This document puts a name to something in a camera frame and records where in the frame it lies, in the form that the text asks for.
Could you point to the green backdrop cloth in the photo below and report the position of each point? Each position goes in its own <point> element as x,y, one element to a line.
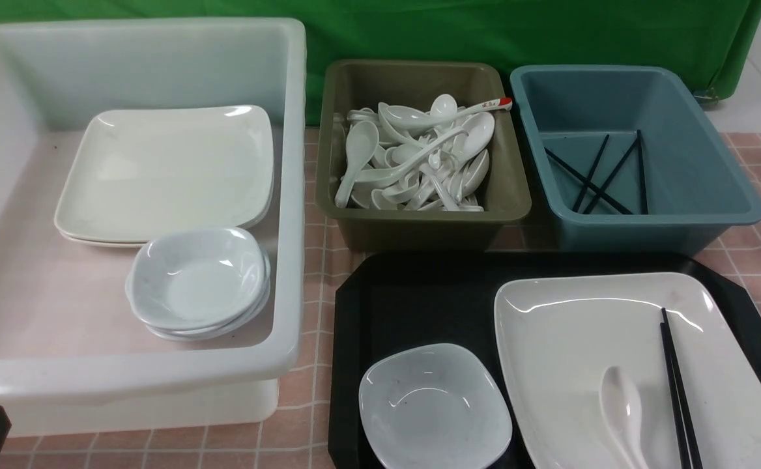
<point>703,42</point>

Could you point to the large white square plate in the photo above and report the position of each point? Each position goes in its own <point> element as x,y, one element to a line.
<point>557,336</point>

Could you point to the olive green plastic bin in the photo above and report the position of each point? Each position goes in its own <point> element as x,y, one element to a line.
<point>505,190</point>

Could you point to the blue plastic bin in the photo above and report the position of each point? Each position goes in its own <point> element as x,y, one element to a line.
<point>696,187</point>

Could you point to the white ceramic soup spoon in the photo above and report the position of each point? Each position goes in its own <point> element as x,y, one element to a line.
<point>621,409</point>

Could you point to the white spoon left in bin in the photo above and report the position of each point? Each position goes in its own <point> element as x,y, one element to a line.
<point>362,140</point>

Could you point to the white spoon in bin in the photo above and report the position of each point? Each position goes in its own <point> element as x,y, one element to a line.
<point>362,140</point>
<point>480,129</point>

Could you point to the red tipped white spoon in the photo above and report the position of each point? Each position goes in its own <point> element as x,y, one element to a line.
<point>407,118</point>

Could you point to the top stacked white bowl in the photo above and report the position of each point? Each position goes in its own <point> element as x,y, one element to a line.
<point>204,282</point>

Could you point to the large white plastic tub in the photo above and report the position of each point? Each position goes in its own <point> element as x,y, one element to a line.
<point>73,357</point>

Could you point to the bottom stacked white bowl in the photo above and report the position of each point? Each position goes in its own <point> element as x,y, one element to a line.
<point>237,327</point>

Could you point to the top white plate in tub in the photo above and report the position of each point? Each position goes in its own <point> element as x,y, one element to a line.
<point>140,174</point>

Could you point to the small white bowl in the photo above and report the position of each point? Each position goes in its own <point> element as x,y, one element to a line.
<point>434,406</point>

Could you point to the middle stacked white bowl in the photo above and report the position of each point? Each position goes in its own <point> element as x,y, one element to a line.
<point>250,312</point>

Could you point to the white spoon right in bin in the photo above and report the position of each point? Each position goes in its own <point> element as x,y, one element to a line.
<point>480,129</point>

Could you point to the black serving tray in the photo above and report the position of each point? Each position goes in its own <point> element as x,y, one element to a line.
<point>397,301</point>

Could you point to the black chopstick in blue bin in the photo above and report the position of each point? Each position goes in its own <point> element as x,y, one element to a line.
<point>598,191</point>

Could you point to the black chopstick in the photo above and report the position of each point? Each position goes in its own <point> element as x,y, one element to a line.
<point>681,436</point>
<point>643,190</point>
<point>592,172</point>
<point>598,191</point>
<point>695,456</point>
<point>610,178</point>

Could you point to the stacked white bowl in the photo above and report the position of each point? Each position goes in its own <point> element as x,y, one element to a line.
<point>250,312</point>
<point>237,327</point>
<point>204,282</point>

